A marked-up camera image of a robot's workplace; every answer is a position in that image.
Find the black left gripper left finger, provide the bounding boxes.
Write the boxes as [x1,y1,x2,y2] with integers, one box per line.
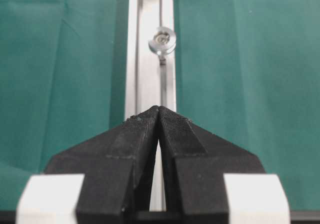
[44,105,159,224]

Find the silver aluminium extrusion rail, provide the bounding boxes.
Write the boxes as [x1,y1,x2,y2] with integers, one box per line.
[124,0,178,212]

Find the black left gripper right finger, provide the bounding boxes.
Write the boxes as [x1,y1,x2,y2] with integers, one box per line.
[158,106,266,224]

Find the green table cloth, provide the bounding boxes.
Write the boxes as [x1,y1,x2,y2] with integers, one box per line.
[0,0,320,210]

